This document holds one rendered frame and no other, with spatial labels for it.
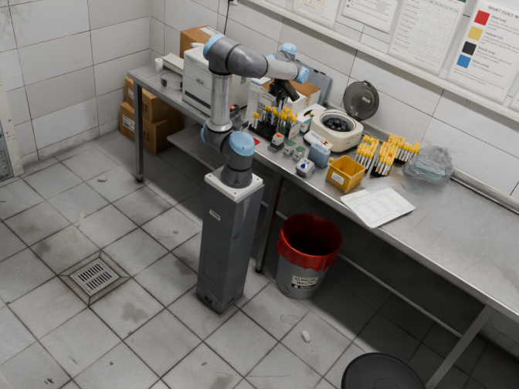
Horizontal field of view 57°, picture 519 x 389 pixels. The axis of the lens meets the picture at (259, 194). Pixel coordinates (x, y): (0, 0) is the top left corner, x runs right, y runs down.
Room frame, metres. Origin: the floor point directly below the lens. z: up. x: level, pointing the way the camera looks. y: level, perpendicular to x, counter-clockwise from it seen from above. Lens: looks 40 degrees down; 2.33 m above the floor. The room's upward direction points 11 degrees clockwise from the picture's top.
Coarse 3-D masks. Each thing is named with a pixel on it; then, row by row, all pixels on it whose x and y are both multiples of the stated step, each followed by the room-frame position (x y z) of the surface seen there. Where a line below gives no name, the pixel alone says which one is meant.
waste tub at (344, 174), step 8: (336, 160) 1.95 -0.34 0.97; (344, 160) 2.01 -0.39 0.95; (352, 160) 1.98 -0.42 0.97; (328, 168) 1.91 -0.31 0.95; (336, 168) 1.88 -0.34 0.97; (344, 168) 2.00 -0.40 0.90; (352, 168) 1.97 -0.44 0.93; (360, 168) 1.95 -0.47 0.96; (328, 176) 1.90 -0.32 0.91; (336, 176) 1.88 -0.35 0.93; (344, 176) 1.85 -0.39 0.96; (352, 176) 1.85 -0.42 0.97; (360, 176) 1.91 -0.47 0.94; (336, 184) 1.87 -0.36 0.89; (344, 184) 1.84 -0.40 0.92; (352, 184) 1.87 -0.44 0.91; (344, 192) 1.83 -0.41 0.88
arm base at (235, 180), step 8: (224, 168) 1.74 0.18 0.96; (232, 168) 1.70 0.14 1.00; (248, 168) 1.72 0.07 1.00; (224, 176) 1.71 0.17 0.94; (232, 176) 1.69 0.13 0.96; (240, 176) 1.70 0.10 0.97; (248, 176) 1.72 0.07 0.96; (232, 184) 1.68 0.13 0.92; (240, 184) 1.69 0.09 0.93; (248, 184) 1.71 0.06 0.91
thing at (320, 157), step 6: (312, 144) 2.05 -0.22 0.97; (318, 144) 2.06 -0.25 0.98; (312, 150) 2.03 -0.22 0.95; (318, 150) 2.01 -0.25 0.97; (324, 150) 2.02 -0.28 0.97; (312, 156) 2.03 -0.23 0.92; (318, 156) 2.01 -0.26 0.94; (324, 156) 1.99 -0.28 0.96; (318, 162) 2.00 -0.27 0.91; (324, 162) 1.99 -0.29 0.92; (318, 168) 1.98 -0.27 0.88
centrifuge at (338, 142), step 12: (312, 120) 2.27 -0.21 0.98; (324, 120) 2.35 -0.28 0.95; (348, 120) 2.35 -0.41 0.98; (312, 132) 2.24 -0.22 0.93; (324, 132) 2.19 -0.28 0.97; (336, 132) 2.18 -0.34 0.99; (348, 132) 2.20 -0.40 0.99; (360, 132) 2.25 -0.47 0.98; (324, 144) 2.15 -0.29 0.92; (336, 144) 2.15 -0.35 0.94; (348, 144) 2.19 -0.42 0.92
